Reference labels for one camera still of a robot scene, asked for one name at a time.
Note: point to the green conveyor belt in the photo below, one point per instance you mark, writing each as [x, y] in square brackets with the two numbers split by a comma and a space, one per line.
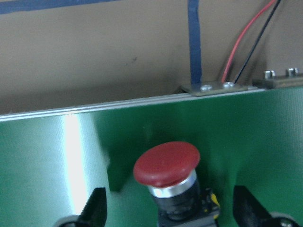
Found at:
[228, 160]

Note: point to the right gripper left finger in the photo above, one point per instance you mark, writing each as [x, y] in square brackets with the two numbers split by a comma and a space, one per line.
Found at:
[94, 213]

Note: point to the red push button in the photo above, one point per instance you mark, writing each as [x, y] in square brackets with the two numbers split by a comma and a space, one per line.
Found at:
[168, 171]

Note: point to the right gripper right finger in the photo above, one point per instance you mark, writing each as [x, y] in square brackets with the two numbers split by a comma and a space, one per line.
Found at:
[247, 210]

